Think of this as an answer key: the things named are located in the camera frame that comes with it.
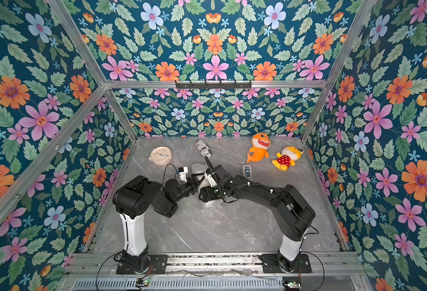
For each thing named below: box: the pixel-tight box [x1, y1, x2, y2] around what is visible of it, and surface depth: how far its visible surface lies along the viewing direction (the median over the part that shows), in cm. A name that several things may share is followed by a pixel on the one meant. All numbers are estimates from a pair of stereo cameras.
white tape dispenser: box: [242, 164, 253, 182], surface depth 100 cm
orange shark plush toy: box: [246, 132, 272, 163], surface depth 110 cm
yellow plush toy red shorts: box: [271, 146, 304, 172], surface depth 105 cm
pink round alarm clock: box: [148, 146, 173, 166], surface depth 110 cm
